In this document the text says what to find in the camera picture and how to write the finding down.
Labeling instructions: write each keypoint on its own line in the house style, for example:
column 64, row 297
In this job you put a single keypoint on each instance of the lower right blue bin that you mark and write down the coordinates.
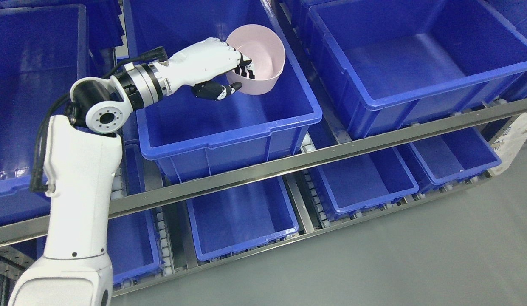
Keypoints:
column 363, row 182

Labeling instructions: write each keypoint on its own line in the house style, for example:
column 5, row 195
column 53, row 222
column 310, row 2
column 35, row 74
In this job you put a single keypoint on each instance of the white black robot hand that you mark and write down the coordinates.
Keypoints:
column 197, row 65

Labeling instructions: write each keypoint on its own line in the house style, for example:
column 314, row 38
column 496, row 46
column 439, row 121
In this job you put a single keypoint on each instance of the steel shelf rail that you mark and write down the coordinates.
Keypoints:
column 280, row 167

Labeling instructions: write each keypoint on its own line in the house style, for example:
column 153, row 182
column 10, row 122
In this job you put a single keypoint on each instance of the lower far right bin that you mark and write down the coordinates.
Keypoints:
column 455, row 156

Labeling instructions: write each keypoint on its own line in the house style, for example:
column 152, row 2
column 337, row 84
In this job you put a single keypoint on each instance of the lower middle blue bin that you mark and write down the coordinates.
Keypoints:
column 238, row 219

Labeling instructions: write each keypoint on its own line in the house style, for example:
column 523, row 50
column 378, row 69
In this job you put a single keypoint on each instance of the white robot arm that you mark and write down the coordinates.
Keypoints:
column 76, row 155

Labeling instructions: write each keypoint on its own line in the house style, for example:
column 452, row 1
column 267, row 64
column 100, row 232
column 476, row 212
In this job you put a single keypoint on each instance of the pink bowl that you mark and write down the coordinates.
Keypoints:
column 267, row 52

